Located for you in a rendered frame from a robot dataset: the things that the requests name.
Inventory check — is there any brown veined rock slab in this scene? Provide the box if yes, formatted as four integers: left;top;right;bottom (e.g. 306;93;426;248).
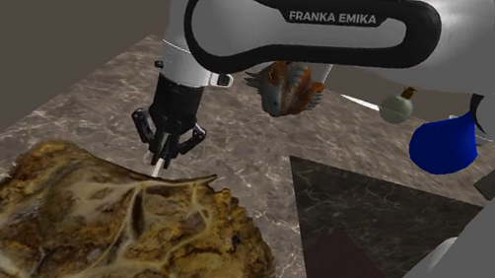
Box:
0;131;296;278

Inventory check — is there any blue vase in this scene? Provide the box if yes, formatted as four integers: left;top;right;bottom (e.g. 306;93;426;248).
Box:
404;103;485;182

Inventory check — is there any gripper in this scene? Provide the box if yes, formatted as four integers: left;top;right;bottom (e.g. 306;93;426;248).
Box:
123;69;215;175

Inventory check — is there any round pale green corked bottle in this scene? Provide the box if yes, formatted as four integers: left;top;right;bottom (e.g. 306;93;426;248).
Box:
377;83;418;128

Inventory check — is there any orange grey feathered creature figure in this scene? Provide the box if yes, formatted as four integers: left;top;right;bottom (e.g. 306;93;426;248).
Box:
239;54;329;124

